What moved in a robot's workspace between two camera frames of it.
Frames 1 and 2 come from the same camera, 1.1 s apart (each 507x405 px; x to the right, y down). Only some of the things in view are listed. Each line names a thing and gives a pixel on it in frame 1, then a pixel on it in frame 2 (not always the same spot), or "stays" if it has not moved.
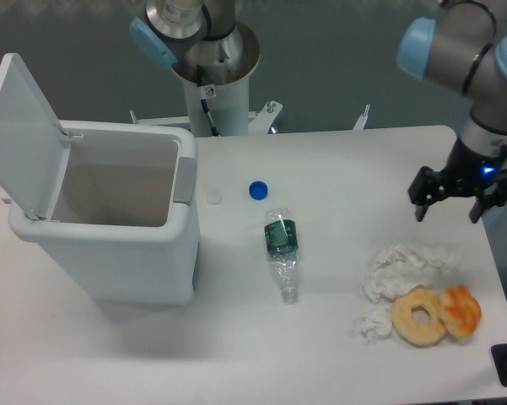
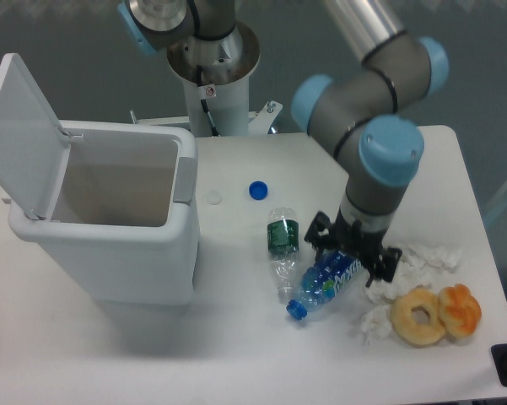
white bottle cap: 214,197 stays
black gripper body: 466,171 → 367,245
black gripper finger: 428,186 → 321,234
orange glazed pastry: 460,310 stays
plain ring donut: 401,315 stays
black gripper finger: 505,183 → 385,266
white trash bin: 123,219 stays
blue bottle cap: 258,190 stays
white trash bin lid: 25,149 stays
